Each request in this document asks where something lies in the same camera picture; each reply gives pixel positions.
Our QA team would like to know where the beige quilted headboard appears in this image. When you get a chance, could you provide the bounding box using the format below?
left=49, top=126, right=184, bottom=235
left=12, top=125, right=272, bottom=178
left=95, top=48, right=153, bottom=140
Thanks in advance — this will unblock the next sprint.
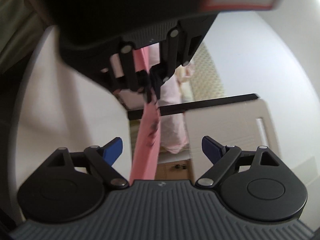
left=190, top=42, right=225, bottom=101

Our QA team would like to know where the bed with pink sheet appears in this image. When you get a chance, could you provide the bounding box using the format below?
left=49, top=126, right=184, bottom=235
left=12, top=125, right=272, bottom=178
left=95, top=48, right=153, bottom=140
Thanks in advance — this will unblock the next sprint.
left=158, top=74, right=188, bottom=154

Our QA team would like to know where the cardboard box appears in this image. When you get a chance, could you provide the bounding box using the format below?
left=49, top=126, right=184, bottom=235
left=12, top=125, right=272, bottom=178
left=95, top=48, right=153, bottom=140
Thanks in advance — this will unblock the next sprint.
left=155, top=159, right=194, bottom=181

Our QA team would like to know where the white chair with black frame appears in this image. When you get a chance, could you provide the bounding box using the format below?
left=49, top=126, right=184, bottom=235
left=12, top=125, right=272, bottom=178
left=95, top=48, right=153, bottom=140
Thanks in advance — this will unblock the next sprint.
left=128, top=94, right=281, bottom=180

